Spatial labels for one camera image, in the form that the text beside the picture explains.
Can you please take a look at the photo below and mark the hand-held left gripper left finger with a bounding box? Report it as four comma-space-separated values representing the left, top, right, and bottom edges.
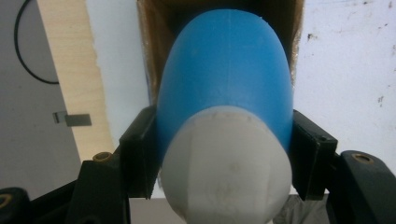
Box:
119, 105, 162, 201

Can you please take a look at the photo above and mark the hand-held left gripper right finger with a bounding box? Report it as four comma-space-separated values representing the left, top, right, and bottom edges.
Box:
290, 108, 339, 202

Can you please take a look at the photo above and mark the blue cardboard box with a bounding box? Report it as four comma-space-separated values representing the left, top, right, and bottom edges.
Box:
136, 0, 305, 107

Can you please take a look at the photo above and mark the blue dish soap bottle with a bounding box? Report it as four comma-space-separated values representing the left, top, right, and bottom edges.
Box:
155, 7, 295, 224

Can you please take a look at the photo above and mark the grey tape strip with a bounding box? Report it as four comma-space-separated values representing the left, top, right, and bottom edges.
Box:
51, 110, 93, 128

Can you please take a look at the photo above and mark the thin black floor cable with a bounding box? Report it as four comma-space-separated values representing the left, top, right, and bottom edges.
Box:
13, 0, 61, 85

